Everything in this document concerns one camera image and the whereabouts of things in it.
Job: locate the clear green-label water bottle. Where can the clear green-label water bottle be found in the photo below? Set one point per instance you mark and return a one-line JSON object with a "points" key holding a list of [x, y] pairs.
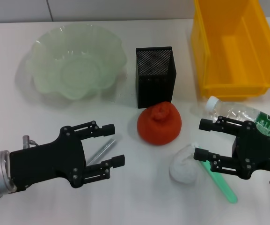
{"points": [[237, 112]]}

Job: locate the white paper ball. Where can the white paper ball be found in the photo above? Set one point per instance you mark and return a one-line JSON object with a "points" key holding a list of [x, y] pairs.
{"points": [[181, 168]]}

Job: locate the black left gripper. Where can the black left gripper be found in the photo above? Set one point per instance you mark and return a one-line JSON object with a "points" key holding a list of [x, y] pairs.
{"points": [[45, 161]]}

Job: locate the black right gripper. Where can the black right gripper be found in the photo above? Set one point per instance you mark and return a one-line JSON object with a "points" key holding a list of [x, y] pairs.
{"points": [[258, 152]]}

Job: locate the yellow plastic bin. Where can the yellow plastic bin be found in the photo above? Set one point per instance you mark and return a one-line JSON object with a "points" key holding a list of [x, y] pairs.
{"points": [[233, 58]]}

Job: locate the pale green glass fruit plate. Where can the pale green glass fruit plate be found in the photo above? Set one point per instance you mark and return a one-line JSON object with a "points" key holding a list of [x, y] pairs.
{"points": [[76, 68]]}

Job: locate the green pen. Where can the green pen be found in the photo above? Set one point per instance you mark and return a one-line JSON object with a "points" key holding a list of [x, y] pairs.
{"points": [[223, 187]]}

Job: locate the black mesh pen holder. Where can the black mesh pen holder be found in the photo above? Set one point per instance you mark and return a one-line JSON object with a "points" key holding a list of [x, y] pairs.
{"points": [[155, 84]]}

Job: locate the grey transparent pen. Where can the grey transparent pen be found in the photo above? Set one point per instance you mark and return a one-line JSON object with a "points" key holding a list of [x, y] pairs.
{"points": [[102, 151]]}

